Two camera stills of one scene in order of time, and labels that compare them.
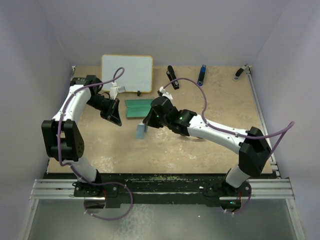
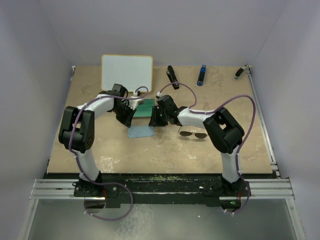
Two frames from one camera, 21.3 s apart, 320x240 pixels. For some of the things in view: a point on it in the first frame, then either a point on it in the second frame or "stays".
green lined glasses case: (138, 108) stays
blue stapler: (201, 75) stays
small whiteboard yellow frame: (137, 76) stays
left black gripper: (112, 113) → (127, 120)
